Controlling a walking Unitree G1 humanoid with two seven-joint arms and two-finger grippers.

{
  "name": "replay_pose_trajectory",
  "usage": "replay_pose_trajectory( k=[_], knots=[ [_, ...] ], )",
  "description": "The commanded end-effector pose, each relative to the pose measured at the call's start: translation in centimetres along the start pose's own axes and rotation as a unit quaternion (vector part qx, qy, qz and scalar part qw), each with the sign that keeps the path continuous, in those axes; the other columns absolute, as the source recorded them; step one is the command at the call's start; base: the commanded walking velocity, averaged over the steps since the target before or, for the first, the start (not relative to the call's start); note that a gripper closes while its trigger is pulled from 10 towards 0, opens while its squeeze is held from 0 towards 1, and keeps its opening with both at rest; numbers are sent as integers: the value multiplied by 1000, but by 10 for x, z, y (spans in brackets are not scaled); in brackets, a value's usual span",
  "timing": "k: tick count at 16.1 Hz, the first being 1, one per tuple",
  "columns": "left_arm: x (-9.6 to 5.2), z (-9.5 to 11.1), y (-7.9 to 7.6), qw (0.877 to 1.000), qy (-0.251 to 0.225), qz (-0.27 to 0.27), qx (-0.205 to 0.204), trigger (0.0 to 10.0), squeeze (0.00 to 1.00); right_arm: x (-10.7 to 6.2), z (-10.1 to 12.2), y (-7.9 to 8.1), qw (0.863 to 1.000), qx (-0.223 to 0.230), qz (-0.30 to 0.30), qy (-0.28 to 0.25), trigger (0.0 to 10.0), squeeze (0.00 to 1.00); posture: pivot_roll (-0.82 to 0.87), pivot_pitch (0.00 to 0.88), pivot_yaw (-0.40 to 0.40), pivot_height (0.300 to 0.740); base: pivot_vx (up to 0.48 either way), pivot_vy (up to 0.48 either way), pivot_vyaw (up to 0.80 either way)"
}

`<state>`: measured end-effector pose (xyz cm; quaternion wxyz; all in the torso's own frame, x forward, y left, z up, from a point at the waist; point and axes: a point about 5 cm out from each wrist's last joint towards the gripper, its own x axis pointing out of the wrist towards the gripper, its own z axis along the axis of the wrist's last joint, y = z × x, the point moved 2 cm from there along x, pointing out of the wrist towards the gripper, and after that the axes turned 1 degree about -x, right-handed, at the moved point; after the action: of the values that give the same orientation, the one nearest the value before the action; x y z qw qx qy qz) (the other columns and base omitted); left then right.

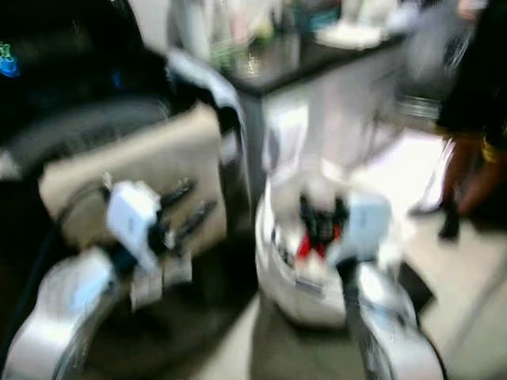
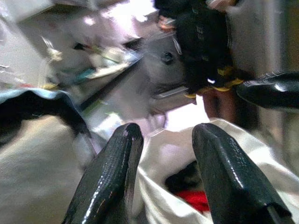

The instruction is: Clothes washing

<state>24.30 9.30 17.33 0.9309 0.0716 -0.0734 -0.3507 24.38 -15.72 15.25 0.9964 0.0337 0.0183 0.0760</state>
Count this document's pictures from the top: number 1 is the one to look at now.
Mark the person in black clothes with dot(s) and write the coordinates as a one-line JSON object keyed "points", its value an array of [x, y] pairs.
{"points": [[475, 87]]}

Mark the grey chair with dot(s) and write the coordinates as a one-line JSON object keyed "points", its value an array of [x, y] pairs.
{"points": [[432, 47]]}

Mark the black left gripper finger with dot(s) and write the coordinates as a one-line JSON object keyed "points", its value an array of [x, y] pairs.
{"points": [[179, 192], [196, 217]]}

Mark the clear glass jar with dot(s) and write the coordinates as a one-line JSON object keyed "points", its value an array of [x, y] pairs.
{"points": [[226, 43]]}

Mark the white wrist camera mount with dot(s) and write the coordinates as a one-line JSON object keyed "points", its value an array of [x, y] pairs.
{"points": [[133, 214], [364, 226]]}

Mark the blue green bottle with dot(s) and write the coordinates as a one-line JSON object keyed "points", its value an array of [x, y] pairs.
{"points": [[8, 62]]}

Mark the black washing machine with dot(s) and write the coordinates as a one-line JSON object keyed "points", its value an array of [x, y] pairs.
{"points": [[63, 47]]}

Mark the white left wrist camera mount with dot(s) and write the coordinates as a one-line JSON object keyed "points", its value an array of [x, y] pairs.
{"points": [[133, 214]]}

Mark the black topped counter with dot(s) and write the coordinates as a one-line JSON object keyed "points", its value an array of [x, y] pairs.
{"points": [[317, 87]]}

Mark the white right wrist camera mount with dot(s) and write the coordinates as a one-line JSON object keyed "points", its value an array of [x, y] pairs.
{"points": [[364, 226]]}

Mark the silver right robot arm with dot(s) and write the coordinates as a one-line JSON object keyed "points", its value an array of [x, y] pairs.
{"points": [[396, 332]]}

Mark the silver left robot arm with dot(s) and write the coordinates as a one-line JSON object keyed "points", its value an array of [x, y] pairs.
{"points": [[63, 309]]}

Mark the silver rimmed washer door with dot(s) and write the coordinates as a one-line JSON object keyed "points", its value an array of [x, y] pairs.
{"points": [[210, 79]]}

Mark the beige cloth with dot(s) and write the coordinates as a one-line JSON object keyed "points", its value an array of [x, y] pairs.
{"points": [[158, 158]]}

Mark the white tray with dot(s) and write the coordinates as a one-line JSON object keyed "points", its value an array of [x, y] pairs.
{"points": [[348, 36]]}

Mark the white laundry bag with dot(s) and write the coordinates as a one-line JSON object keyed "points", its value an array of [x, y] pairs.
{"points": [[285, 293]]}

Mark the white black red printed garment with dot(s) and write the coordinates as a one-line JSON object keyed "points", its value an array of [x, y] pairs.
{"points": [[317, 229]]}

